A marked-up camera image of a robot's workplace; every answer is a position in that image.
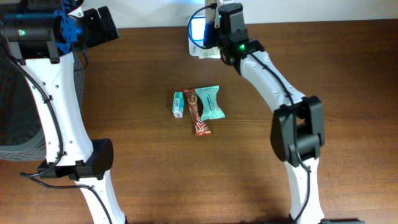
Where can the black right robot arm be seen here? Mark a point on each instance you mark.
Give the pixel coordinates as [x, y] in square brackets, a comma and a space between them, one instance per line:
[297, 132]

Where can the small teal packet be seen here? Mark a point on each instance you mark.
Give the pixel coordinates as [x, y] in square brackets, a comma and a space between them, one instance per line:
[178, 104]

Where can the white barcode scanner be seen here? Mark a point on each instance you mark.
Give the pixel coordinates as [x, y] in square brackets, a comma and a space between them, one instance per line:
[196, 30]

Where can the brown chocolate bar wrapper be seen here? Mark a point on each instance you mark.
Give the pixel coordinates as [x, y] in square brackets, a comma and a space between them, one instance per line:
[201, 128]

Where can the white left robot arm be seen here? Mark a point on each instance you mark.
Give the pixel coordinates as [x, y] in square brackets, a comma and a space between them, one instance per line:
[41, 38]

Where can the white bamboo conditioner tube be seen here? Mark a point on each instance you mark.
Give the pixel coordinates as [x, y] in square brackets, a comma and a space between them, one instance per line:
[213, 53]

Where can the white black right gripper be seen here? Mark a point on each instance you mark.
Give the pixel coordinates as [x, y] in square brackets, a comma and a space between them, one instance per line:
[211, 24]

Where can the dark grey plastic basket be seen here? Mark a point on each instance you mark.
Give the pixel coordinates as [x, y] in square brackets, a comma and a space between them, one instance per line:
[22, 137]

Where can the teal wipes packet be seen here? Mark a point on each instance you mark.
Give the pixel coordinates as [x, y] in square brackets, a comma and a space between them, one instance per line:
[208, 97]

